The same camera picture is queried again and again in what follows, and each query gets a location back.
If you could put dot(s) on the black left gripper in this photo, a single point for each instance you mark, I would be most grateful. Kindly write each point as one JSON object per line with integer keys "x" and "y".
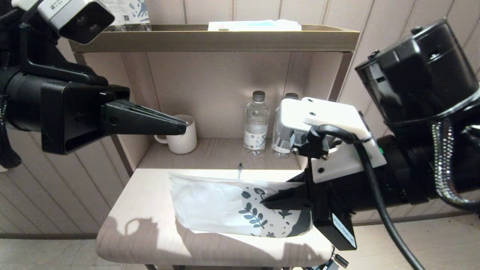
{"x": 71, "y": 116}

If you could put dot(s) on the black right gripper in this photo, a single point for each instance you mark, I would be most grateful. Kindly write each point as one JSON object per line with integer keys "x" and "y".
{"x": 337, "y": 195}

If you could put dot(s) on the white floral zip pouch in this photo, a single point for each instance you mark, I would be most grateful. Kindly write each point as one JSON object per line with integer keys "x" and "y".
{"x": 210, "y": 206}

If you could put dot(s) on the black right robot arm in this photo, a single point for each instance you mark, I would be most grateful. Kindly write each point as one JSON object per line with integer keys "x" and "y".
{"x": 423, "y": 75}

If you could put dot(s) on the clear water bottle grey cap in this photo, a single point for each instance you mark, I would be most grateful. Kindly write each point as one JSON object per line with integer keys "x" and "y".
{"x": 257, "y": 125}
{"x": 279, "y": 148}

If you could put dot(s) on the white ribbed mug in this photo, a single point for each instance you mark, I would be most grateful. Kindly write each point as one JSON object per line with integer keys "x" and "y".
{"x": 183, "y": 144}

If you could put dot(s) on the grey toothbrush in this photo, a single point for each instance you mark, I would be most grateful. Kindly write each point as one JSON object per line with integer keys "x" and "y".
{"x": 240, "y": 170}

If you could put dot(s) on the water bottle blue patterned label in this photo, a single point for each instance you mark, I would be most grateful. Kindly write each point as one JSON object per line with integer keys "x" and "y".
{"x": 131, "y": 15}

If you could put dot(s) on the beige wooden shelf unit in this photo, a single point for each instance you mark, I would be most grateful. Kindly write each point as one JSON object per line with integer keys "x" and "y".
{"x": 213, "y": 40}

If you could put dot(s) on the white blue packet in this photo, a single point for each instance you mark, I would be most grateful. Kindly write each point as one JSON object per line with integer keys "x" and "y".
{"x": 255, "y": 25}

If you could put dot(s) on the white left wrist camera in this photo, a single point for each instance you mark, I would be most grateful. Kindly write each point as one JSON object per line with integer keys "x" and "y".
{"x": 75, "y": 18}

